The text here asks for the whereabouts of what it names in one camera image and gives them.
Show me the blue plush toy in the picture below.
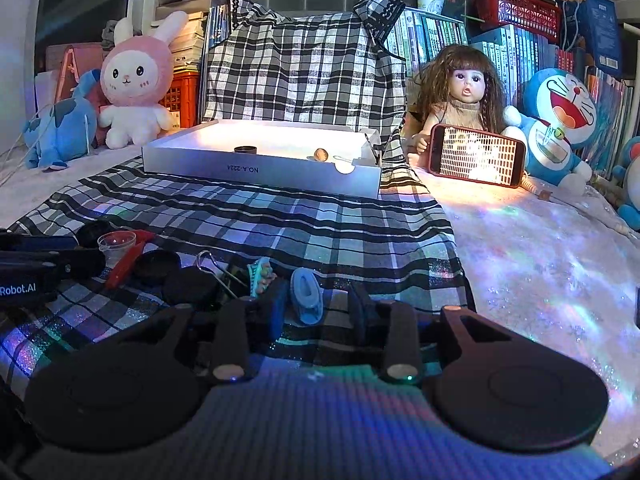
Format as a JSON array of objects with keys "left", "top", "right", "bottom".
[{"left": 22, "top": 69, "right": 103, "bottom": 171}]

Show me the red plastic basket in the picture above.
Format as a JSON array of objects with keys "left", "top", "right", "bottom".
[{"left": 471, "top": 0, "right": 563, "bottom": 43}]

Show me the long-haired doll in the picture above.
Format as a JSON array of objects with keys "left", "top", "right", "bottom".
[{"left": 400, "top": 44, "right": 506, "bottom": 168}]

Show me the stack of pale books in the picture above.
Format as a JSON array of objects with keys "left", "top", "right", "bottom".
[{"left": 154, "top": 0, "right": 231, "bottom": 73}]

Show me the white cardboard box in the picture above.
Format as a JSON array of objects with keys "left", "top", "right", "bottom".
[{"left": 141, "top": 119, "right": 382, "bottom": 200}]

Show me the black round lid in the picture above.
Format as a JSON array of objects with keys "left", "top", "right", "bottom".
[{"left": 132, "top": 249, "right": 182, "bottom": 283}]

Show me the row of blue books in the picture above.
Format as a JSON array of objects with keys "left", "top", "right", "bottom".
[{"left": 206, "top": 4, "right": 232, "bottom": 63}]

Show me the green small brush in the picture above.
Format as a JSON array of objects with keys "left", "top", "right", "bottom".
[{"left": 247, "top": 256, "right": 277, "bottom": 297}]

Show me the pink rabbit plush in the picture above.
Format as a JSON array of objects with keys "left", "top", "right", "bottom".
[{"left": 97, "top": 10, "right": 190, "bottom": 151}]

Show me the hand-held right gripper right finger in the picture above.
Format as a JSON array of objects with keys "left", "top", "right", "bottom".
[{"left": 347, "top": 282, "right": 508, "bottom": 386}]

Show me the black white plaid cloth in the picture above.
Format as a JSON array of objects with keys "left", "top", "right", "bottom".
[{"left": 0, "top": 0, "right": 476, "bottom": 401}]

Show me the grey cloth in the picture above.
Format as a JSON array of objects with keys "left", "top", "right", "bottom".
[{"left": 101, "top": 19, "right": 126, "bottom": 46}]

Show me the black binder clip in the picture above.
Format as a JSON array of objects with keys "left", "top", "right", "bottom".
[{"left": 195, "top": 250, "right": 251, "bottom": 306}]

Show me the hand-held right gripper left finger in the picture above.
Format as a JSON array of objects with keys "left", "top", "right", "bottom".
[{"left": 120, "top": 280, "right": 291, "bottom": 385}]

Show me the row of teal books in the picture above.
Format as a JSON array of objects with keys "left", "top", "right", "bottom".
[{"left": 387, "top": 7, "right": 640, "bottom": 181}]

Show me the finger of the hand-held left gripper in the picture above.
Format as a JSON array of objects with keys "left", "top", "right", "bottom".
[
  {"left": 0, "top": 248, "right": 107, "bottom": 281},
  {"left": 0, "top": 232, "right": 82, "bottom": 254}
]

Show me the blue cat plush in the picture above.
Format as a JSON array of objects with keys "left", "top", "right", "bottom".
[
  {"left": 612, "top": 135, "right": 640, "bottom": 233},
  {"left": 502, "top": 67, "right": 598, "bottom": 196}
]

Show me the red-handled tool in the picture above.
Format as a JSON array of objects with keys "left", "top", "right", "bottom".
[{"left": 104, "top": 230, "right": 156, "bottom": 290}]

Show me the pink toy house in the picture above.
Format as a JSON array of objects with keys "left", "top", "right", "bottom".
[{"left": 45, "top": 42, "right": 108, "bottom": 106}]

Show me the small clear plastic cup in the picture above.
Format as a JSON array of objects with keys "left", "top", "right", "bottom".
[{"left": 97, "top": 232, "right": 137, "bottom": 267}]

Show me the blue cardboard box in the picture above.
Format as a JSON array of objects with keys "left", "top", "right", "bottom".
[{"left": 555, "top": 0, "right": 623, "bottom": 81}]

